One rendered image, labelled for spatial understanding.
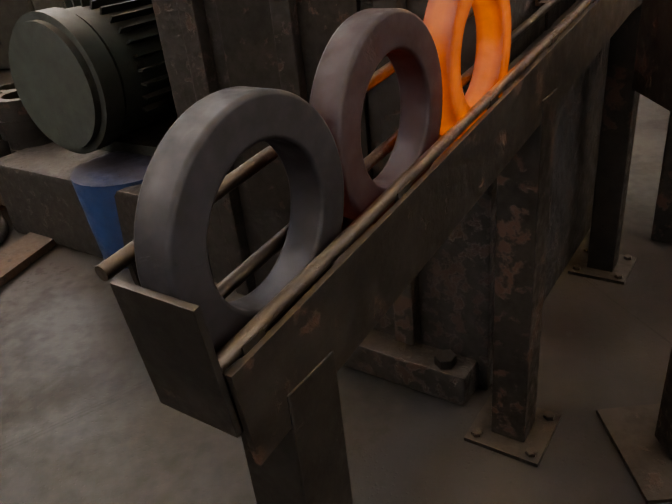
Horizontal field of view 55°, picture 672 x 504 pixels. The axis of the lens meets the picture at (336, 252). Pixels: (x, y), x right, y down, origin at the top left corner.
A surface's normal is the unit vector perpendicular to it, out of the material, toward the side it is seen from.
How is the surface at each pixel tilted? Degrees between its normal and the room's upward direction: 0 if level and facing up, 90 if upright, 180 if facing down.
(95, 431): 0
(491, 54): 75
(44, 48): 90
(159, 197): 54
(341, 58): 43
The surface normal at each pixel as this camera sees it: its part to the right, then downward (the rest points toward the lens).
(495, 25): -0.48, 0.68
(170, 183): -0.48, -0.24
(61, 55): -0.55, 0.45
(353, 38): -0.37, -0.51
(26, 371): -0.10, -0.87
